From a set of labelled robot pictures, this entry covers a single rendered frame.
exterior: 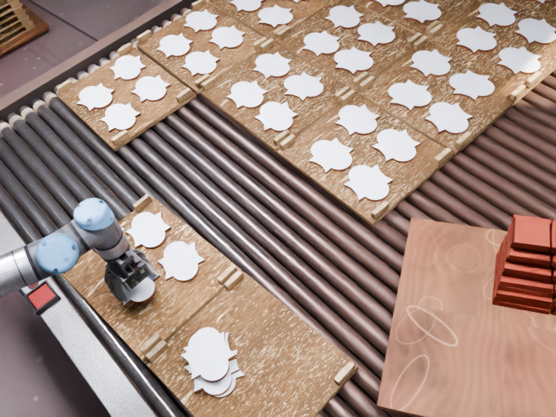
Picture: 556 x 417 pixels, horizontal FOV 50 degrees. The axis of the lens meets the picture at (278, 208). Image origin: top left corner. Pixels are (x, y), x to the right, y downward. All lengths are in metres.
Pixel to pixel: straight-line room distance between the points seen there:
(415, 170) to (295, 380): 0.72
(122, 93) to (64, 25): 2.33
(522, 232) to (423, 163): 0.58
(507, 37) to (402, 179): 0.73
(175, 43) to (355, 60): 0.69
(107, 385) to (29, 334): 1.37
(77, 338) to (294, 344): 0.59
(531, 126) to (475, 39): 0.41
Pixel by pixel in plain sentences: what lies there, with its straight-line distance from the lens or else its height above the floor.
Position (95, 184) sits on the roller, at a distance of 2.02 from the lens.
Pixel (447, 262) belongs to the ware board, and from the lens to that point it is 1.52.
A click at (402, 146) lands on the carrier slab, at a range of 1.87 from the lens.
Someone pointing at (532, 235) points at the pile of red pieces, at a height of 1.24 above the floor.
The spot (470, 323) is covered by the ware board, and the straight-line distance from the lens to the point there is 1.45.
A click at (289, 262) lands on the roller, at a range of 1.67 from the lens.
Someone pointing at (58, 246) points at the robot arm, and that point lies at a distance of 1.21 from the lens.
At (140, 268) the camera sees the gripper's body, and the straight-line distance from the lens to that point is 1.48.
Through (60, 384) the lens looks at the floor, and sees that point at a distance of 2.79.
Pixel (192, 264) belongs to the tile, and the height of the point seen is 0.95.
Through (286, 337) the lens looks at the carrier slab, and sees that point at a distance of 1.54.
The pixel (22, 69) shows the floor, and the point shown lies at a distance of 4.32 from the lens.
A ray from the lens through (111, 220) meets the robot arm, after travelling 1.36.
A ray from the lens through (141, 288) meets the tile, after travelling 1.62.
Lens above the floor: 2.32
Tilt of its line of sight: 52 degrees down
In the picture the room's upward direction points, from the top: 13 degrees counter-clockwise
